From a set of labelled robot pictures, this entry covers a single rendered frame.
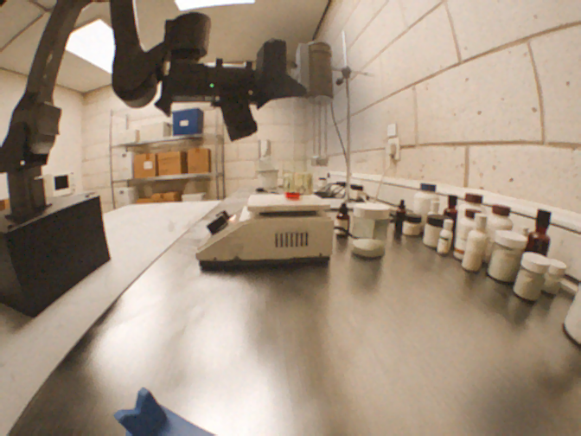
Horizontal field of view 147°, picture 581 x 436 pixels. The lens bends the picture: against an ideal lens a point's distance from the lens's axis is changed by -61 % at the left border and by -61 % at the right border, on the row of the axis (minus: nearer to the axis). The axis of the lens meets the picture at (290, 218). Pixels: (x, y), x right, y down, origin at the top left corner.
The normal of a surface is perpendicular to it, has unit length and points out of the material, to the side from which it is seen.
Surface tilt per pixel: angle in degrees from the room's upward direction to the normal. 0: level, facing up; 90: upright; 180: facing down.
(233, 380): 0
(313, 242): 90
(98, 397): 0
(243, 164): 90
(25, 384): 0
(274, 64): 90
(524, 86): 90
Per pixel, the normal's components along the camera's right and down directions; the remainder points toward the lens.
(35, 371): 0.00, -0.97
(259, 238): 0.14, 0.22
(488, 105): -0.99, 0.02
